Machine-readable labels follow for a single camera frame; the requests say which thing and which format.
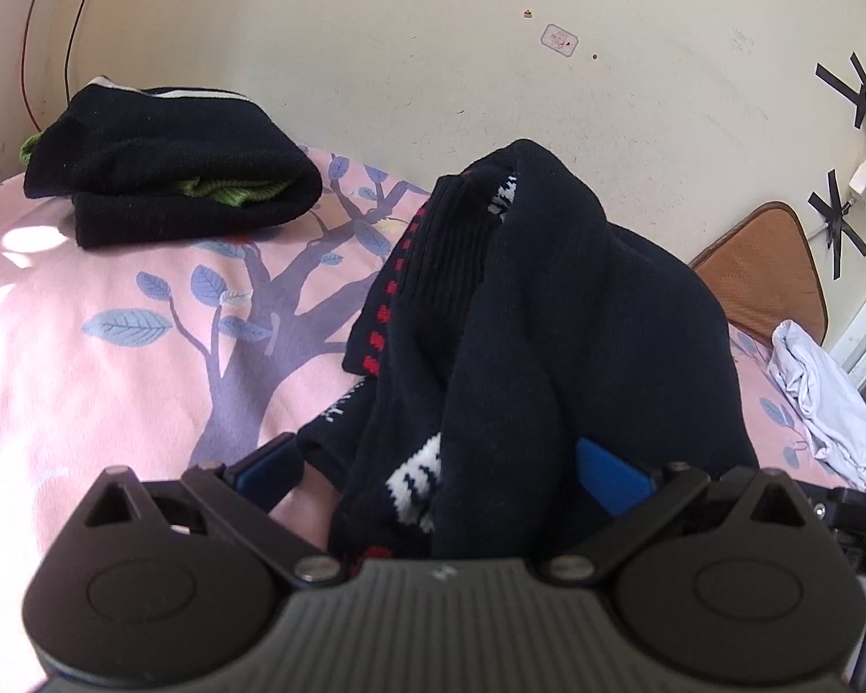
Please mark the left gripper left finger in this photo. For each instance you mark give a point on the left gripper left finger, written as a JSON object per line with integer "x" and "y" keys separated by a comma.
{"x": 269, "y": 474}

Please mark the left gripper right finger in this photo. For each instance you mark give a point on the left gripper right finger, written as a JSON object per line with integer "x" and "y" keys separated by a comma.
{"x": 617, "y": 486}

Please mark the navy reindeer pattern sweater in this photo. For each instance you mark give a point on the navy reindeer pattern sweater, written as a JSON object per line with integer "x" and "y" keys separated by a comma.
{"x": 512, "y": 321}

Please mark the pink floral bed sheet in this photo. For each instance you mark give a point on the pink floral bed sheet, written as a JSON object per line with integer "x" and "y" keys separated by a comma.
{"x": 129, "y": 381}

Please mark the white cloth garment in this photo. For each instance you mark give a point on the white cloth garment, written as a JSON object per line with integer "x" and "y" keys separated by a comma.
{"x": 828, "y": 403}

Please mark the brown seat cushion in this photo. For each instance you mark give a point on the brown seat cushion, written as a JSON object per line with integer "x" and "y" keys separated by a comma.
{"x": 762, "y": 273}

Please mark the folded black garment stack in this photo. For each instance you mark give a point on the folded black garment stack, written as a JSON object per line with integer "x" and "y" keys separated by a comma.
{"x": 169, "y": 164}

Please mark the black tape cross lower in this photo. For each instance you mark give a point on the black tape cross lower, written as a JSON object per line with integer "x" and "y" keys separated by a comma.
{"x": 833, "y": 211}

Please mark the black tape cross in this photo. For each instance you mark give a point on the black tape cross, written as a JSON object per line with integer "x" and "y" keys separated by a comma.
{"x": 833, "y": 211}
{"x": 856, "y": 95}

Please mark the black tape cross upper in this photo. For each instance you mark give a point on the black tape cross upper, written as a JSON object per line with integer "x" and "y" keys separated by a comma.
{"x": 856, "y": 95}

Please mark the small wall sticker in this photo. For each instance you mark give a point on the small wall sticker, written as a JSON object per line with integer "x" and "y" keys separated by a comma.
{"x": 559, "y": 40}

